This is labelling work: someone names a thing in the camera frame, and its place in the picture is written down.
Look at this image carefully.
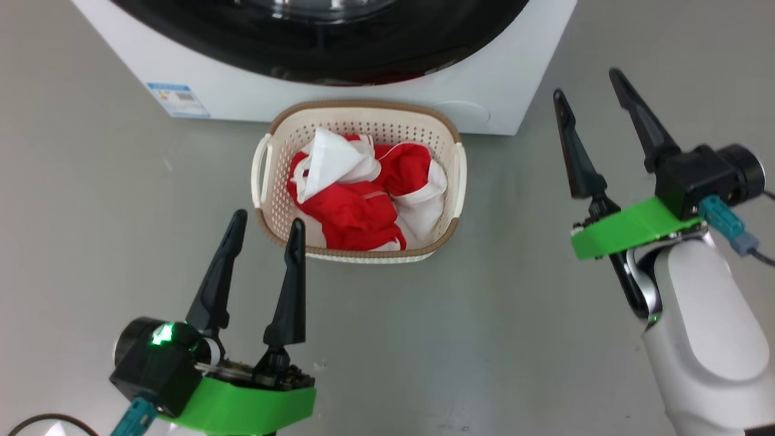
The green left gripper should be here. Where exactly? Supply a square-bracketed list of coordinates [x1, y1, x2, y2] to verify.
[157, 209, 318, 436]

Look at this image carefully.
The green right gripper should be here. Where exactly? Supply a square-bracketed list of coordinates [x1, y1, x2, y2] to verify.
[553, 68, 707, 262]

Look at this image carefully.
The red and white garment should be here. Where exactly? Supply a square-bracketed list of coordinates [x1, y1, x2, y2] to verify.
[286, 127, 449, 253]

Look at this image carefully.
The grey washing machine door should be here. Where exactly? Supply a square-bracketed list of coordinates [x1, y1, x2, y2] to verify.
[109, 0, 531, 86]

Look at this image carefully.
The cream perforated laundry basket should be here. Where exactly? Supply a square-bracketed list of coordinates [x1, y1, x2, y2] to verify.
[251, 99, 469, 265]

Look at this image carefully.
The white washing machine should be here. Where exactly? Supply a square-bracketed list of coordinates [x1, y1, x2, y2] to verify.
[70, 0, 578, 136]

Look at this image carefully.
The blue energy label sticker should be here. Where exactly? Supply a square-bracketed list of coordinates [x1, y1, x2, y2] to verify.
[145, 82, 212, 119]

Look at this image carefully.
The teal plug right camera cable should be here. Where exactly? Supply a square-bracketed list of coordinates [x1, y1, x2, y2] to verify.
[697, 188, 775, 268]

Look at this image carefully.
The teal plug camera cable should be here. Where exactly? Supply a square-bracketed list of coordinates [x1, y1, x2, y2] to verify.
[697, 188, 775, 268]
[5, 397, 159, 436]

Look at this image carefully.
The teal plug left camera cable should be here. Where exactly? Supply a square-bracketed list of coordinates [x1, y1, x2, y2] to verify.
[5, 397, 159, 436]

